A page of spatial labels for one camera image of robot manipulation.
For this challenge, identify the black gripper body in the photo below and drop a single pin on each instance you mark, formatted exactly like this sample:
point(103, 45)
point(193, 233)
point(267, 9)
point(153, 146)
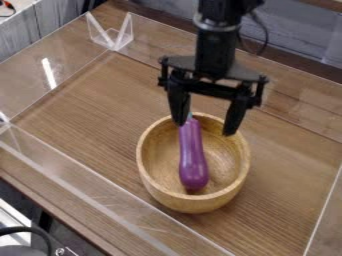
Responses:
point(209, 72)

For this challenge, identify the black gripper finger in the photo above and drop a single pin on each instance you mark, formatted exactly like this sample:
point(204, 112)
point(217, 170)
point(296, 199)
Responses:
point(235, 115)
point(179, 99)

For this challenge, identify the purple toy eggplant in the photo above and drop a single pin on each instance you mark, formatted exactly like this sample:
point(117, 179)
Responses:
point(192, 164)

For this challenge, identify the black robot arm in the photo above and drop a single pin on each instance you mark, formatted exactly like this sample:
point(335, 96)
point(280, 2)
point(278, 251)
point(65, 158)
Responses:
point(224, 11)

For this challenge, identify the oval wooden bowl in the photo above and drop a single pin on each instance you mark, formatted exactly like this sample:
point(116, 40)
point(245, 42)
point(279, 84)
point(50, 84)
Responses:
point(157, 155)

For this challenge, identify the clear acrylic enclosure walls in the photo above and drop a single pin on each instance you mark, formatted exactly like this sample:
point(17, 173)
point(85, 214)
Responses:
point(77, 103)

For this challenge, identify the clear acrylic corner bracket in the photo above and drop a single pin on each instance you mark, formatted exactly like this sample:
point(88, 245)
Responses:
point(111, 38)

